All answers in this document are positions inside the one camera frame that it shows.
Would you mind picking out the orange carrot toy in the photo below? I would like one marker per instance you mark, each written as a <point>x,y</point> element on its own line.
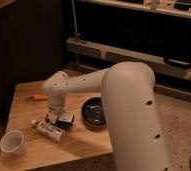
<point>38,97</point>

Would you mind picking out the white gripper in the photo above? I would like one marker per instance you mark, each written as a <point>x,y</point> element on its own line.
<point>56,105</point>

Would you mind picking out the clear plastic bottle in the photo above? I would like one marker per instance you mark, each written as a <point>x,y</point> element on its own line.
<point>48,130</point>

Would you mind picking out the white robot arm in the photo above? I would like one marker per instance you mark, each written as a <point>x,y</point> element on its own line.
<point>128,103</point>

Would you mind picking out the wooden table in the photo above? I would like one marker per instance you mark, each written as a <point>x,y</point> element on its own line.
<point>77,144</point>

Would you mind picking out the translucent plastic cup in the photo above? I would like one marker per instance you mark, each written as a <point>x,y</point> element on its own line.
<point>13,142</point>

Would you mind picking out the grey metal bench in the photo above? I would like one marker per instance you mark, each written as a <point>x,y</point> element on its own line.
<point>115,54</point>

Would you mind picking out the wooden shelf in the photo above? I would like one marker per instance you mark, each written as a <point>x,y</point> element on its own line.
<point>153,8</point>

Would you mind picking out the black bowl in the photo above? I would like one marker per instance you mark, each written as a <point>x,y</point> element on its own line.
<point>92,113</point>

